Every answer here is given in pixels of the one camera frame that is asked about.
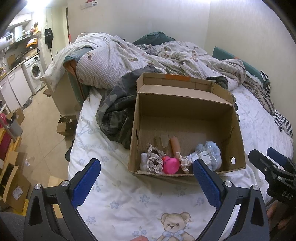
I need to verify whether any light blue fluffy scrunchie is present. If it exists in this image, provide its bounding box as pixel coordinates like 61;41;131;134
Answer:
209;142;222;171

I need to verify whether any clear plastic bag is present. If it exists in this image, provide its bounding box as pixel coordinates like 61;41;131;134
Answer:
187;141;215;171

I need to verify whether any cream scrunchie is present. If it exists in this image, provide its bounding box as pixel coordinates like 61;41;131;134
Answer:
175;152;193;174

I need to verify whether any pink round plastic toy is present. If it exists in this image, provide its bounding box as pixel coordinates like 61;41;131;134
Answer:
162;156;180;174

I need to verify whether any brown cylindrical tube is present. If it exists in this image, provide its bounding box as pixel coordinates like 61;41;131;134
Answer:
170;137;181;159

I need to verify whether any white fluffy sock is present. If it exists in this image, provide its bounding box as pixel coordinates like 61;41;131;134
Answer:
139;153;150;172

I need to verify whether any beige lace scrunchie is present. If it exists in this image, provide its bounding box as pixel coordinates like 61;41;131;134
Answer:
145;143;166;174

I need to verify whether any person's right hand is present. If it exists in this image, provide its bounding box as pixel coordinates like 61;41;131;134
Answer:
267;200;295;232

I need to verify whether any white floral bed sheet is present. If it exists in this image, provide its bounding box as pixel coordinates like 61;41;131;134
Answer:
68;85;293;240

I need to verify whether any yellow foam piece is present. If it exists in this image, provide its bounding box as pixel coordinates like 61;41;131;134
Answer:
12;199;30;217

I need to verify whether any small cardboard box on floor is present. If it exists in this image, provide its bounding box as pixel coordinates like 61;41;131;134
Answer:
56;116;77;137

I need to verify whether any flat cardboard boxes stack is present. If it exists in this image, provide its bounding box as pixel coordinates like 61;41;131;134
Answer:
1;151;31;212

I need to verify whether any black white patterned blanket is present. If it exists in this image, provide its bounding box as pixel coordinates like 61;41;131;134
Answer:
243;71;293;138

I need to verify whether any camouflage grey blanket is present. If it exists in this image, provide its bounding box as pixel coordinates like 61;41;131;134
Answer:
96;65;160;149

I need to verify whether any open cardboard box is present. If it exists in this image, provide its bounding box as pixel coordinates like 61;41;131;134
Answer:
128;73;246;174

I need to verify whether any white kitchen cabinet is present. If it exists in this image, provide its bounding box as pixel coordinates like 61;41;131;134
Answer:
1;65;32;111

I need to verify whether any white washing machine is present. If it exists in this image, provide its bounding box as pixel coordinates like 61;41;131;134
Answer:
21;54;44;95

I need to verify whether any checkered teddy print duvet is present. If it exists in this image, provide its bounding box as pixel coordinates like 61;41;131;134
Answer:
44;33;246;90

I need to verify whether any dark green pillow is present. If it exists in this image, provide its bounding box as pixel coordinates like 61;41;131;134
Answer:
133;31;175;46

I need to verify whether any teal pillow by wall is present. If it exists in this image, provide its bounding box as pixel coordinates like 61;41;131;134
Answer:
212;46;270;87

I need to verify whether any black bag hanging on wall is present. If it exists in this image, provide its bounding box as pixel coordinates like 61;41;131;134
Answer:
44;28;54;49

